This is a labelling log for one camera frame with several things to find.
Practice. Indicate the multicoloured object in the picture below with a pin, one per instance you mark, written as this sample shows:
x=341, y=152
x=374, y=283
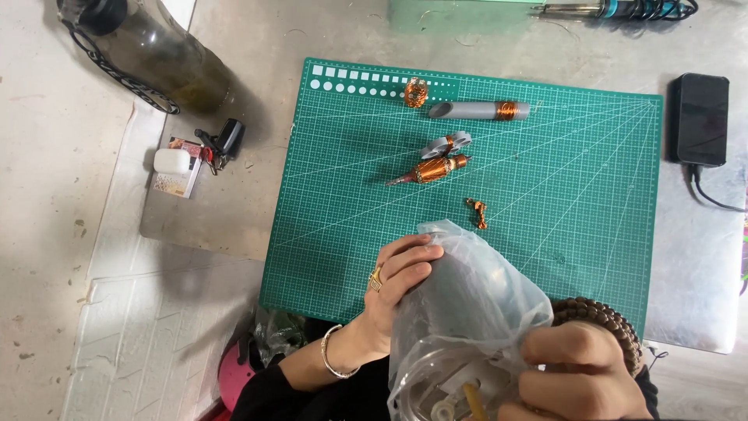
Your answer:
x=744, y=257

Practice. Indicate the crumpled clear bag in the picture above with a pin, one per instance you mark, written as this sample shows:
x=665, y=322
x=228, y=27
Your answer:
x=280, y=333

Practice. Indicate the person's black clothing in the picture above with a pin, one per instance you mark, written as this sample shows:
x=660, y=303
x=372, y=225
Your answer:
x=304, y=403

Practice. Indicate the clear plastic bag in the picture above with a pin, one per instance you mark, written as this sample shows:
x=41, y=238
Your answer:
x=467, y=304

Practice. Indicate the small round copper coil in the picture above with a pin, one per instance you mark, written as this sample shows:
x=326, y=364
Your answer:
x=416, y=93

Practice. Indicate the person's right hand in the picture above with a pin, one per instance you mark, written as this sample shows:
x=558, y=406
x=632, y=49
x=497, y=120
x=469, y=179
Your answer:
x=584, y=380

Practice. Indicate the green soldering station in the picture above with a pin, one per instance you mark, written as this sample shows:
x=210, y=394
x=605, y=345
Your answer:
x=456, y=14

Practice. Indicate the small patterned box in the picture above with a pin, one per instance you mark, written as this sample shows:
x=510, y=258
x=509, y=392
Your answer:
x=178, y=184

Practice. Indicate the person's right fingers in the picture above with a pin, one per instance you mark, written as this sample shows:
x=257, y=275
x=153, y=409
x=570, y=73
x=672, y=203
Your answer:
x=543, y=351

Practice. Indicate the dark plastic bottle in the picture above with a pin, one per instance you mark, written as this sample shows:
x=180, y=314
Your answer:
x=163, y=52

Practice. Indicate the pink stool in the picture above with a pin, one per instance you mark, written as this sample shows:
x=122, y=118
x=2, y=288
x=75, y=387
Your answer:
x=231, y=374

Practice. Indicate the green cutting mat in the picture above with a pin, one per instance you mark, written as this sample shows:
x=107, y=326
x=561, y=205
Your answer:
x=350, y=204

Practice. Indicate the copper wound motor armature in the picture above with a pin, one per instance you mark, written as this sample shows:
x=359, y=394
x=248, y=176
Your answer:
x=433, y=170

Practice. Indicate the grey tube with copper winding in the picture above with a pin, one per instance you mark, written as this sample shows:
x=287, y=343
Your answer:
x=467, y=110

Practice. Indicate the person's left hand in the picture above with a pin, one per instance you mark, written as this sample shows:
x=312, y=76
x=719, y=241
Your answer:
x=380, y=316

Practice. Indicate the red key tag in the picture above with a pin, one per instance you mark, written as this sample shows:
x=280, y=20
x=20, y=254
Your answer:
x=207, y=155

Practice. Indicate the person's left fingers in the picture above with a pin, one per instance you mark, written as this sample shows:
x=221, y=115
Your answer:
x=409, y=257

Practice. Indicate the yellow stick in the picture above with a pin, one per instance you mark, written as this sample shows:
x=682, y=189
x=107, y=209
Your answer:
x=474, y=403

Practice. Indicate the clear plastic container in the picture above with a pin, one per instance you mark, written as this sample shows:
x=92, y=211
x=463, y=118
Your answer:
x=426, y=380

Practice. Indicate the black car key fob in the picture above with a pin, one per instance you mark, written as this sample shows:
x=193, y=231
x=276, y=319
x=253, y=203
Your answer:
x=229, y=137

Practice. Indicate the white earbuds case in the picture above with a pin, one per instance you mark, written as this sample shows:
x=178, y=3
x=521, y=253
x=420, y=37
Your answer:
x=171, y=161

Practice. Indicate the black phone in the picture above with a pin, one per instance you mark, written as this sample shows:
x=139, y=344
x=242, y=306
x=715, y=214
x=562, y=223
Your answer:
x=699, y=120

